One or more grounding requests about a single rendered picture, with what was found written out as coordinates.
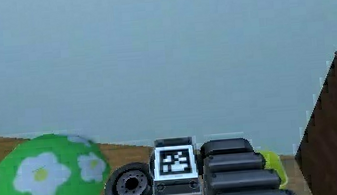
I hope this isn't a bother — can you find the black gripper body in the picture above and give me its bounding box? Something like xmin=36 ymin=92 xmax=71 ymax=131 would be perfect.
xmin=101 ymin=160 xmax=156 ymax=195

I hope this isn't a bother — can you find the yellow-green round object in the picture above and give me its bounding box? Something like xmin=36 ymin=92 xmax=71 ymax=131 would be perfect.
xmin=258 ymin=147 xmax=290 ymax=192

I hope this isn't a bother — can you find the dark brown wooden cabinet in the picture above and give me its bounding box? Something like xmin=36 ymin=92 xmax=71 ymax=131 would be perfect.
xmin=287 ymin=50 xmax=337 ymax=195

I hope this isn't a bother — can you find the green ball with white flowers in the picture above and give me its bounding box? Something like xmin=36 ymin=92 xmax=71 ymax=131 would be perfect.
xmin=0 ymin=129 xmax=114 ymax=195

